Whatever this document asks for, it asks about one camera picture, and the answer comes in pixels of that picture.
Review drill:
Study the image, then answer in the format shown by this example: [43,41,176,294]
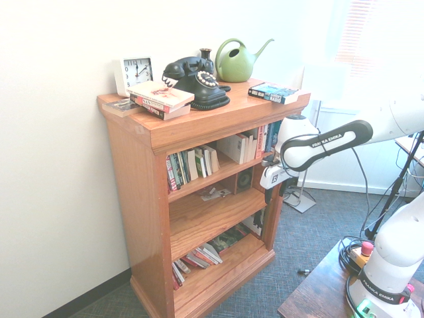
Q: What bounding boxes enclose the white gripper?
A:
[260,164,293,205]

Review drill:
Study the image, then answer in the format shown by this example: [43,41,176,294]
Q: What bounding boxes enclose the blue Darwin's Radio paperback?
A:
[247,81,299,105]

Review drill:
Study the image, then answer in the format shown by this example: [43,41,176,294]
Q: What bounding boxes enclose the white floor lamp stand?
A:
[283,99,321,214]

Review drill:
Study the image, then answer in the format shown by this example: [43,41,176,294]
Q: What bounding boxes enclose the small wooden speaker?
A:
[237,168,254,192]

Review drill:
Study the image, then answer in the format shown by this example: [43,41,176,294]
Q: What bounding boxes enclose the black white cover book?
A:
[243,208,268,240]

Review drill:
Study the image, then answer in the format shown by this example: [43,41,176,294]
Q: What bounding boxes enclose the orange spine book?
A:
[256,124,266,160]

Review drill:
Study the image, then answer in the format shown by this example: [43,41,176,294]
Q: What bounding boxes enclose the grey blue spine book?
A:
[264,123,274,153]

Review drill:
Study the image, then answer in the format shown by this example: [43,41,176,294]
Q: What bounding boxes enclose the blue Thailand book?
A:
[272,121,283,148]

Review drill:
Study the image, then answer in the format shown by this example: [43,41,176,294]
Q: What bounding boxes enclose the loose papers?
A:
[199,186,233,201]

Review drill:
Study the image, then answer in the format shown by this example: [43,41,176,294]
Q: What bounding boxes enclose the white pages-out paperback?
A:
[217,134,248,165]

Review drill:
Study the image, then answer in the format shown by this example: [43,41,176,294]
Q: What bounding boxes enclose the green camouflage cover book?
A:
[207,225,250,254]

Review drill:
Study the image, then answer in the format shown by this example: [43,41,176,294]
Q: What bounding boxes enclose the wooden bookshelf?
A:
[97,78,311,318]

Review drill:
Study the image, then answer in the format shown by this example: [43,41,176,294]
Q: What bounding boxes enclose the green spine book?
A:
[194,152,205,178]

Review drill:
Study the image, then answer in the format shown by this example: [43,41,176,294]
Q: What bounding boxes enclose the cream pages paperback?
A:
[186,148,200,182]

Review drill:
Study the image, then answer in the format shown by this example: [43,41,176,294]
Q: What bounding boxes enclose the dark spine paperback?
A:
[176,151,191,186]

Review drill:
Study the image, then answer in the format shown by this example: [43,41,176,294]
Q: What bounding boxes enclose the red spine leaning book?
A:
[180,252,211,270]

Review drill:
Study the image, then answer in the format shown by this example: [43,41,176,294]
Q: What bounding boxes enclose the dark wooden robot table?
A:
[277,238,424,318]

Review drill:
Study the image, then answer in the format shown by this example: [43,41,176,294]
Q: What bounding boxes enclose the red emergency stop button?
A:
[350,240,374,270]

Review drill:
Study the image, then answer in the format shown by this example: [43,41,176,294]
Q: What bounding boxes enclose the black rotary telephone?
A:
[161,56,232,111]

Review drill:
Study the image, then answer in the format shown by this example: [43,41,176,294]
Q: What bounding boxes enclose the grey cover book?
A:
[171,260,186,291]

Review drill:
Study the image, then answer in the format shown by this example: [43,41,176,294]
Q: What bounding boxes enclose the red white spine book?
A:
[129,94,192,121]

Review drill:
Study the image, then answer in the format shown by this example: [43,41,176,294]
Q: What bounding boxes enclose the green plastic watering can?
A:
[215,38,275,83]

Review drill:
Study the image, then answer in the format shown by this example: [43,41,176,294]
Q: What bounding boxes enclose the white red-splatter cover book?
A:
[125,80,195,109]

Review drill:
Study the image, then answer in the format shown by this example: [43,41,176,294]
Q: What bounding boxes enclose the black glossy vase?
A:
[199,48,214,72]

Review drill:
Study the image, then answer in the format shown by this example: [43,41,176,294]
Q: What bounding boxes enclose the dark cover thin book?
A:
[101,98,142,119]

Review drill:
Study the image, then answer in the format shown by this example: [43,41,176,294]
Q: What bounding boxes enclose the white square clock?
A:
[111,56,155,98]

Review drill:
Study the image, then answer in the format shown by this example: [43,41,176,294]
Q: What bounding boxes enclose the window blind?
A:
[334,0,424,80]

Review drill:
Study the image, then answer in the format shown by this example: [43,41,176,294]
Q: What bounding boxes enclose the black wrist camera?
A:
[261,152,281,168]

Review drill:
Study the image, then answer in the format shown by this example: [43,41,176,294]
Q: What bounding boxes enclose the black cable bundle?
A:
[338,235,364,276]

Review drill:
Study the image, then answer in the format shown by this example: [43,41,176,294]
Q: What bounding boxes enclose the black camera tripod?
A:
[364,131,424,241]

